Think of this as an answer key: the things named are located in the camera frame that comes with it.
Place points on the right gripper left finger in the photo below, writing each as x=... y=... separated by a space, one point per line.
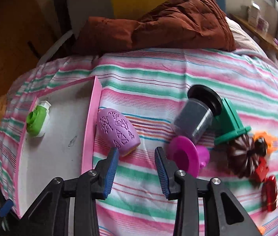
x=49 y=213

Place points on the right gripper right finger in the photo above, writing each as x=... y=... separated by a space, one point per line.
x=223 y=213

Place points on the dark brown fluted mould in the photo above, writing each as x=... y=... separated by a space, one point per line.
x=242 y=160

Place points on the magenta funnel cup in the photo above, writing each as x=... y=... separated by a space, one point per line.
x=187 y=156

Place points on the green plug-in device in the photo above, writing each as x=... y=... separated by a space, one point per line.
x=38 y=119

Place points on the grey jar black lid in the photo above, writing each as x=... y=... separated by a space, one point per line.
x=198 y=112

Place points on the purple patterned oval case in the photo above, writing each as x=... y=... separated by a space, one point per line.
x=118 y=131

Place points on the red glossy car toy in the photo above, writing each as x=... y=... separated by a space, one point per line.
x=270 y=193

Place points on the red plastic block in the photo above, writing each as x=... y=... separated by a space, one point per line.
x=261 y=171

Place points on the pink-edged white tray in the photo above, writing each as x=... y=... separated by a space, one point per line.
x=66 y=148

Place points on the orange flower toy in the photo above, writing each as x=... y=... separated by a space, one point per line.
x=264 y=143

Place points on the green plastic stand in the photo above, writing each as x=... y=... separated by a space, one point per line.
x=228 y=125

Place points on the striped bed sheet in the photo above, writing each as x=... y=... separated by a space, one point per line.
x=149 y=87

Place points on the wooden side table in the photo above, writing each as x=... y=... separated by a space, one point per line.
x=263 y=37

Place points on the rust brown quilt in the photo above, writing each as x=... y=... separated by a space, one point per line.
x=174 y=24

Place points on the white box on table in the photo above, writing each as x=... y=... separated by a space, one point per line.
x=255 y=19

